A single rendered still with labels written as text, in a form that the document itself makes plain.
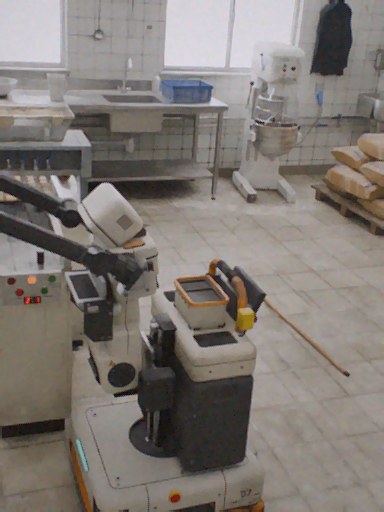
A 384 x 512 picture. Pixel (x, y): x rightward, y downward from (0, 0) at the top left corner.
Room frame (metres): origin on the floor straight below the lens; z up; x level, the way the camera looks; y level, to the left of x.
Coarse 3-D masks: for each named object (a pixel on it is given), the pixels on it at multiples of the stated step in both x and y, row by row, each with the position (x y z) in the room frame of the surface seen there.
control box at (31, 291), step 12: (12, 276) 2.53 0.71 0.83; (24, 276) 2.55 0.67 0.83; (36, 276) 2.57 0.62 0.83; (48, 276) 2.58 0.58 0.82; (60, 276) 2.60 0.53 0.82; (12, 288) 2.54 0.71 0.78; (24, 288) 2.55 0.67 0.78; (36, 288) 2.57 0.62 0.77; (48, 288) 2.58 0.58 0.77; (60, 288) 2.60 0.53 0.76; (12, 300) 2.53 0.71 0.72; (24, 300) 2.55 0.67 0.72; (48, 300) 2.58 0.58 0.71; (60, 300) 2.60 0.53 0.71
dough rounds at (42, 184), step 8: (16, 176) 3.58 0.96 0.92; (32, 176) 3.60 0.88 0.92; (40, 176) 3.62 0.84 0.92; (32, 184) 3.47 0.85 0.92; (40, 184) 3.51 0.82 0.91; (48, 184) 3.49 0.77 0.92; (0, 192) 3.30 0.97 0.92; (48, 192) 3.36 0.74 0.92; (0, 200) 3.22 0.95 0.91; (8, 200) 3.23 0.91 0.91; (16, 200) 3.25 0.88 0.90
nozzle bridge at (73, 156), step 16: (0, 144) 3.25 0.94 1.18; (16, 144) 3.27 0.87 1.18; (32, 144) 3.29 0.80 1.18; (48, 144) 3.32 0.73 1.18; (64, 144) 3.34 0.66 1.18; (80, 144) 3.37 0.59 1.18; (0, 160) 3.30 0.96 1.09; (16, 160) 3.32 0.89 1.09; (32, 160) 3.35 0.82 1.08; (64, 160) 3.40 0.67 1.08; (80, 160) 3.38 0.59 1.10; (80, 176) 3.45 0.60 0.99; (80, 192) 3.45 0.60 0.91
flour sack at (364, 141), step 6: (360, 138) 6.34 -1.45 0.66; (366, 138) 6.28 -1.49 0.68; (372, 138) 6.28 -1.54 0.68; (378, 138) 6.30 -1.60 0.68; (360, 144) 6.32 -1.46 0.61; (366, 144) 6.24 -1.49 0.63; (372, 144) 6.17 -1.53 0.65; (378, 144) 6.12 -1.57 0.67; (360, 150) 6.31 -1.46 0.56; (366, 150) 6.23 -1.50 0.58; (372, 150) 6.16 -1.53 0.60; (378, 150) 6.09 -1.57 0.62; (372, 156) 6.16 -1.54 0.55; (378, 156) 6.08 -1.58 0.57
